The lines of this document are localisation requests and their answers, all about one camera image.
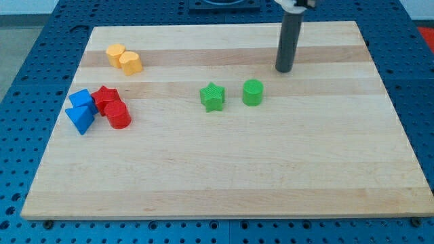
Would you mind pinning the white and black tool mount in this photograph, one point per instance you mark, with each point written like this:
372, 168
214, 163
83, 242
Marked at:
296, 6

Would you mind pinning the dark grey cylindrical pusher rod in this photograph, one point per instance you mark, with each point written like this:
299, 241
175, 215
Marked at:
288, 41

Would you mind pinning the green star block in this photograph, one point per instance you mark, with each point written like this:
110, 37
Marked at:
212, 97

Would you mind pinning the red star block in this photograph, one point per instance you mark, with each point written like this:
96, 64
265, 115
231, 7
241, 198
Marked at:
104, 96

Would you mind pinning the green cylinder block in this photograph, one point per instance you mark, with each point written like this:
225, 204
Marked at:
252, 92

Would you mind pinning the wooden board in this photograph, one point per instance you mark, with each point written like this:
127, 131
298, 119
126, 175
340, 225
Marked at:
325, 142

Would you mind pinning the yellow heart block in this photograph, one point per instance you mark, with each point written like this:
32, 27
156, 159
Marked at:
130, 63

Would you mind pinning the yellow hexagon block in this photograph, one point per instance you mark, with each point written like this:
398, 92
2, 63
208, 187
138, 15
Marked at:
113, 53

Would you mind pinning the red cylinder block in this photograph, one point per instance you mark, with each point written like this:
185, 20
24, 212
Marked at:
117, 114

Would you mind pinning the blue cube block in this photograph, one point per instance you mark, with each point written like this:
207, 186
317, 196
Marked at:
83, 98

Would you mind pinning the blue triangle block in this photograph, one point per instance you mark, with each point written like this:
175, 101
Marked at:
81, 117

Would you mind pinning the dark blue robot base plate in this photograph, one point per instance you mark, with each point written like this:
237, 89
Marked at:
222, 5

